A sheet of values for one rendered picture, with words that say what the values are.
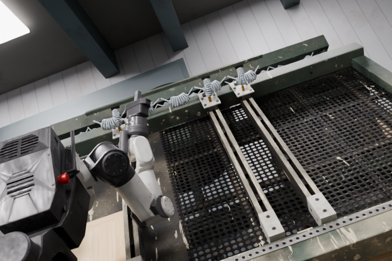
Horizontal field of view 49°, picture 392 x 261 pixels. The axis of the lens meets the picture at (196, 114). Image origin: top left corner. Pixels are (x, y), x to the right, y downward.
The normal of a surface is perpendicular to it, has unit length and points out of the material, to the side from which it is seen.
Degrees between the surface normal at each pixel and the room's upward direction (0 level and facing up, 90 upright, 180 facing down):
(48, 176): 82
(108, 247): 53
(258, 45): 90
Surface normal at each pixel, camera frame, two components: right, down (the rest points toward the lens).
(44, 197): -0.14, -0.51
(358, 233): -0.25, -0.83
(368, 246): 0.19, 0.45
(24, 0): 0.31, 0.86
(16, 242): -0.21, -0.70
